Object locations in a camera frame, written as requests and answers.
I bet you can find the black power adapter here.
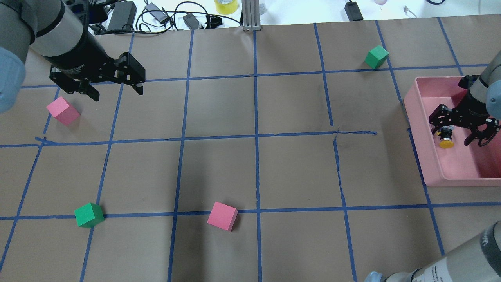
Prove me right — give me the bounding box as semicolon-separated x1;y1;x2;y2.
344;0;364;22

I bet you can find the aluminium frame post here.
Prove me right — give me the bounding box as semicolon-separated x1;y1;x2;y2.
241;0;261;31

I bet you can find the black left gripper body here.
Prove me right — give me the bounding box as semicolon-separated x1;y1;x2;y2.
49;53;146;94

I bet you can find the pink cube far side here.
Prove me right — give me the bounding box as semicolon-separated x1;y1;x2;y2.
46;97;81;126

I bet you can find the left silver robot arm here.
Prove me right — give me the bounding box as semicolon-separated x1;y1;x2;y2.
0;0;146;112

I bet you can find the yellow tape roll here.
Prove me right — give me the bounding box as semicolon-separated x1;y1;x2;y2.
214;0;238;15

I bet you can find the green cube near bin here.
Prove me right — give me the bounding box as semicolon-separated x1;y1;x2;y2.
364;45;390;69

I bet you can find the pink cube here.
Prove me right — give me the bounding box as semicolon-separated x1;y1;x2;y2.
206;202;238;232
46;97;81;126

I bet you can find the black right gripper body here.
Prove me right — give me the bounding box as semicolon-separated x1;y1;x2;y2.
429;104;500;137

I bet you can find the yellow push button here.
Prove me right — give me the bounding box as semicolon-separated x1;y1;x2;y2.
437;126;454;149

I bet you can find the pink plastic bin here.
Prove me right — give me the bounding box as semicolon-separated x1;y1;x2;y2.
403;76;501;187

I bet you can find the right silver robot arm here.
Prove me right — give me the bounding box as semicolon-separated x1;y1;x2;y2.
365;54;501;282

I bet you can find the green cube near base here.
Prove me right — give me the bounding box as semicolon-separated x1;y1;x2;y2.
74;203;105;228

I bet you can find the black laptop power brick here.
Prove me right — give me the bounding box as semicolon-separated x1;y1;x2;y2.
107;1;137;31

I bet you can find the pink cube near centre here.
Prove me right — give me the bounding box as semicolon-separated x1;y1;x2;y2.
206;202;238;232

